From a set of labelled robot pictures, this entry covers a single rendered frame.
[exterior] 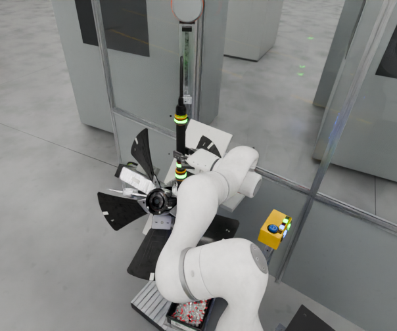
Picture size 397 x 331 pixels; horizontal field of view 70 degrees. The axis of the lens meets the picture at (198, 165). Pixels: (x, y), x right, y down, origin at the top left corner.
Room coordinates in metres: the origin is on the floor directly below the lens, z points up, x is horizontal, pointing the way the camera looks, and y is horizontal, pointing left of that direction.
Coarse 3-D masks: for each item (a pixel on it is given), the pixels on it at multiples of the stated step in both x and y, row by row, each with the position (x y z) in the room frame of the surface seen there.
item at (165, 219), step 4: (156, 216) 0.86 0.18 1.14; (160, 216) 0.87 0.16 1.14; (164, 216) 0.87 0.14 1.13; (168, 216) 0.88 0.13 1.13; (152, 220) 0.85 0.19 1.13; (156, 220) 0.85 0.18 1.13; (160, 220) 0.86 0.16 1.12; (164, 220) 0.86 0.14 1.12; (168, 220) 0.87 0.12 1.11; (152, 224) 0.83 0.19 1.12; (156, 224) 0.84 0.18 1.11; (160, 224) 0.85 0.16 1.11; (164, 224) 0.85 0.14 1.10; (168, 224) 0.86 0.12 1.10; (152, 228) 0.82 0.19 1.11; (156, 228) 0.83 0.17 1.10; (160, 228) 0.84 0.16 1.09; (164, 228) 0.84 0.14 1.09; (168, 228) 0.85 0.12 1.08
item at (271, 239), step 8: (272, 216) 0.96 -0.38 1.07; (280, 216) 0.97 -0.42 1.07; (288, 216) 0.97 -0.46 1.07; (264, 224) 0.91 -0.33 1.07; (272, 224) 0.91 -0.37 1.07; (280, 224) 0.91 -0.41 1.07; (288, 224) 0.92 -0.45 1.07; (264, 232) 0.87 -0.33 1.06; (272, 232) 0.86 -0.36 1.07; (264, 240) 0.86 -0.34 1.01; (272, 240) 0.84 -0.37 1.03; (280, 240) 0.85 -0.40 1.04
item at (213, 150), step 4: (204, 136) 1.11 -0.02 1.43; (200, 140) 1.11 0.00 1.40; (204, 140) 1.08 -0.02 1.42; (208, 140) 1.06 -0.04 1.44; (200, 144) 1.08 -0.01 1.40; (208, 144) 1.04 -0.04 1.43; (204, 148) 1.03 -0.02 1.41; (212, 148) 1.00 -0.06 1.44; (216, 148) 0.99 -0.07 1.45; (212, 152) 0.98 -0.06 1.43; (216, 152) 0.97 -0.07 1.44; (220, 156) 0.94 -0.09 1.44; (188, 172) 0.96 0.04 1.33; (188, 176) 0.94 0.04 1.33
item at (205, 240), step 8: (216, 216) 0.84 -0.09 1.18; (216, 224) 0.80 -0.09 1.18; (224, 224) 0.80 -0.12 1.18; (232, 224) 0.80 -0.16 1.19; (208, 232) 0.76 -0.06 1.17; (216, 232) 0.76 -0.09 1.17; (224, 232) 0.77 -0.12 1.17; (232, 232) 0.77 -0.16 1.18; (200, 240) 0.73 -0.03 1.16; (208, 240) 0.73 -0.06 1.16; (216, 240) 0.73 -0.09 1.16
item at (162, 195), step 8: (152, 192) 0.91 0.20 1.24; (160, 192) 0.91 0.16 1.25; (168, 192) 0.91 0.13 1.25; (152, 200) 0.89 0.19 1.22; (160, 200) 0.88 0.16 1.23; (168, 200) 0.87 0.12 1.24; (176, 200) 0.93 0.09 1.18; (152, 208) 0.87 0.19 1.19; (160, 208) 0.85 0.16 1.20; (168, 208) 0.85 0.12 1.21
